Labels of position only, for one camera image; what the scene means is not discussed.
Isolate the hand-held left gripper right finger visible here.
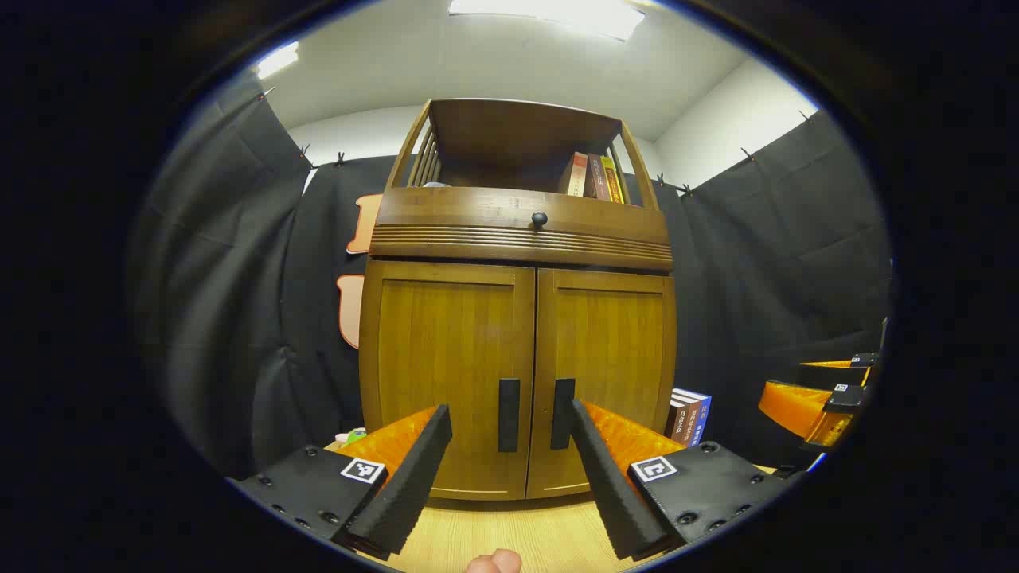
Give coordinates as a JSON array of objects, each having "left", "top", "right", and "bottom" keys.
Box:
[{"left": 570, "top": 398, "right": 797, "bottom": 562}]

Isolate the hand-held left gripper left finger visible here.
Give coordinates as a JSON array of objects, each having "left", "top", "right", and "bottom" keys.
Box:
[{"left": 231, "top": 403, "right": 453, "bottom": 561}]

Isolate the wooden shoe cabinet door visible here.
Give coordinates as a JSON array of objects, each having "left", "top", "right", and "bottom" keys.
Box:
[
  {"left": 360, "top": 261, "right": 536, "bottom": 501},
  {"left": 525, "top": 269, "right": 677, "bottom": 501}
]

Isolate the wooden double-door shoe cabinet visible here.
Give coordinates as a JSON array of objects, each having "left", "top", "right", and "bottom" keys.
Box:
[{"left": 358, "top": 98, "right": 677, "bottom": 502}]

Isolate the black backdrop cloth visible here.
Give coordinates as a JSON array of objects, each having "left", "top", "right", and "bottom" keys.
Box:
[{"left": 131, "top": 76, "right": 892, "bottom": 478}]

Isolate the wooden ribbed drawer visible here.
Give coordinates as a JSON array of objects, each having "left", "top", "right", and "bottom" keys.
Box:
[{"left": 370, "top": 187, "right": 673, "bottom": 271}]

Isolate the yellow book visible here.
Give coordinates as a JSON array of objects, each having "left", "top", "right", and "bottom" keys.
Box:
[{"left": 599, "top": 156, "right": 626, "bottom": 205}]

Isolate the small ceiling light panel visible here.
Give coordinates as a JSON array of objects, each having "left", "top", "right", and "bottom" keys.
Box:
[{"left": 256, "top": 41, "right": 300, "bottom": 80}]

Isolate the large ceiling light panel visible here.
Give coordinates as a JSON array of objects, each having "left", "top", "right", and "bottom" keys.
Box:
[{"left": 448, "top": 0, "right": 646, "bottom": 41}]

